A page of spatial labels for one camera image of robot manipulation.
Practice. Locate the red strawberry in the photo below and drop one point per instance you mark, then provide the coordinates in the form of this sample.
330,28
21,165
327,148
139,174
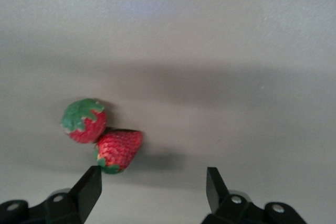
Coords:
86,129
118,148

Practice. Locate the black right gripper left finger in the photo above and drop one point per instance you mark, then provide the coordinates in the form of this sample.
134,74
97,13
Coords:
65,208

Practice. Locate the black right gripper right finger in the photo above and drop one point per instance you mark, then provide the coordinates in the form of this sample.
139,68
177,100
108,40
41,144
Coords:
236,211

